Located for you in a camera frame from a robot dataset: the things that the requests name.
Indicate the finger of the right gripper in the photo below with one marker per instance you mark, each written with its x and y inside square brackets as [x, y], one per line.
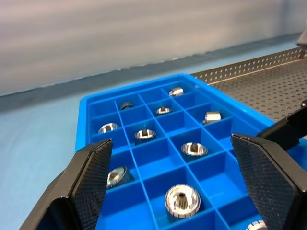
[302, 39]
[285, 131]

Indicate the metal nut in bin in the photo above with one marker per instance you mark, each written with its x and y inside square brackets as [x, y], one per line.
[126, 105]

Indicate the blue compartment tray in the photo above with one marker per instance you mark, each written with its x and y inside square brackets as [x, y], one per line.
[158, 153]

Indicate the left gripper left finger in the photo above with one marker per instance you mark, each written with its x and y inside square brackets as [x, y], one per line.
[79, 191]

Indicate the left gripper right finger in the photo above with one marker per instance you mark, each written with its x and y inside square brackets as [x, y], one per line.
[271, 182]

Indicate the perforated metal tray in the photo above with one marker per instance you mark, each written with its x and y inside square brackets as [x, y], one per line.
[263, 88]

